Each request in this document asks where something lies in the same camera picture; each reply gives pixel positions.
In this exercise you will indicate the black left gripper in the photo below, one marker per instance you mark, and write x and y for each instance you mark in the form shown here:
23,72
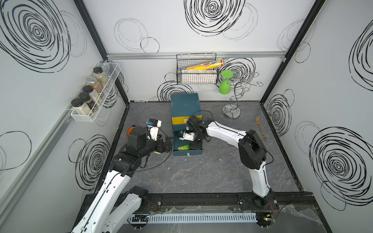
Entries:
167,147

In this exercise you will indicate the yellow drawer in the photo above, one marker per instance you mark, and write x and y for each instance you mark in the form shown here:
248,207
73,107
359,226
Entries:
176,120

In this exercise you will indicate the bright green cookie packet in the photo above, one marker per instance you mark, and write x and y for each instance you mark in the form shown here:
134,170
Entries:
185,147

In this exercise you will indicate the teal drawer cabinet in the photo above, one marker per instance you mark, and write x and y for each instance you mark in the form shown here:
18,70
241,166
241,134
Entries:
186,105

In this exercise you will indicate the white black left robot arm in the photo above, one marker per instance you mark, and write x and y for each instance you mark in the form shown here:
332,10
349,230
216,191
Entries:
102,216

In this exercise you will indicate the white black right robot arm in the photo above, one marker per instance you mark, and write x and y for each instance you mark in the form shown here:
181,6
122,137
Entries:
252,151

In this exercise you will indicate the orange cup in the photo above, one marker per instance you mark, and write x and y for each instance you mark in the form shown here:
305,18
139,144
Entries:
130,130

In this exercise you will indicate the white box in basket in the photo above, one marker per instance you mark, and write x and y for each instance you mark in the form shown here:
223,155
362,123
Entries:
197,76

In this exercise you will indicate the gold fork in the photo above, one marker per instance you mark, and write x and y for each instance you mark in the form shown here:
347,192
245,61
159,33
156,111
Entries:
257,120

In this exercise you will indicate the yellow snack tube package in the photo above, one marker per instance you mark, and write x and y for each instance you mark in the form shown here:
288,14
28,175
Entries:
207,66

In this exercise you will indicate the clear acrylic spice shelf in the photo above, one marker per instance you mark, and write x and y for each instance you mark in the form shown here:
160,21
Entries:
109,97

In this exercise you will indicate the spice jar black lid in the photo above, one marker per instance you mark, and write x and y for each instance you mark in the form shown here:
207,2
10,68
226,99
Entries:
93,94
85,96
80,107
100,76

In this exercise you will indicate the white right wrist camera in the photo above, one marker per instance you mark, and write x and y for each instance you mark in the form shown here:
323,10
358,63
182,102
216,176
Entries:
183,135

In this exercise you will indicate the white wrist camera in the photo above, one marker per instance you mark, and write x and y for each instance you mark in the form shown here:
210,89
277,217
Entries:
153,126
183,135

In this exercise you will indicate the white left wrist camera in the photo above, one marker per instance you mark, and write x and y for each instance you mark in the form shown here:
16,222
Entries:
153,126

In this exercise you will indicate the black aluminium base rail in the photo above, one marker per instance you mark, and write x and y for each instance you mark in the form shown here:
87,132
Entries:
192,199

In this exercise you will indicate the black wire wall basket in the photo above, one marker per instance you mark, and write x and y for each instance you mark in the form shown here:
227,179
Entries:
185,60

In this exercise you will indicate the grey slotted cable duct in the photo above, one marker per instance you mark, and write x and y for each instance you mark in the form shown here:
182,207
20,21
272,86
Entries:
194,218

